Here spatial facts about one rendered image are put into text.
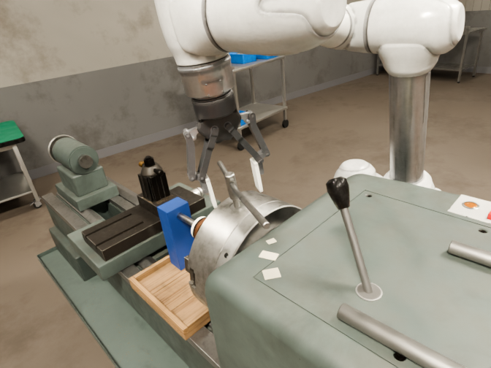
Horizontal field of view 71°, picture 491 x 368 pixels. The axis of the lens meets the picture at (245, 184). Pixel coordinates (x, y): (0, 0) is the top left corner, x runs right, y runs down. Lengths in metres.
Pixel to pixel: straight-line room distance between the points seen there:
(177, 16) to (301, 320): 0.45
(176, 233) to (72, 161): 0.77
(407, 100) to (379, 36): 0.19
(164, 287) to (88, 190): 0.80
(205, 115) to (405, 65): 0.55
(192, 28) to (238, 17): 0.09
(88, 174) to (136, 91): 3.38
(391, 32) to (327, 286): 0.63
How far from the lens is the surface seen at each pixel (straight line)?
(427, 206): 0.76
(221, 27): 0.50
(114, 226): 1.35
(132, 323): 1.58
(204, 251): 0.76
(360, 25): 0.98
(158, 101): 5.19
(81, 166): 1.72
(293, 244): 0.62
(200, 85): 0.58
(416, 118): 1.08
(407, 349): 0.47
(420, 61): 0.97
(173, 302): 1.09
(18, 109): 4.80
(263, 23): 0.45
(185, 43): 0.56
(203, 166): 0.66
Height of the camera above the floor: 1.63
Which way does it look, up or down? 27 degrees down
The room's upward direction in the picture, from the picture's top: 7 degrees counter-clockwise
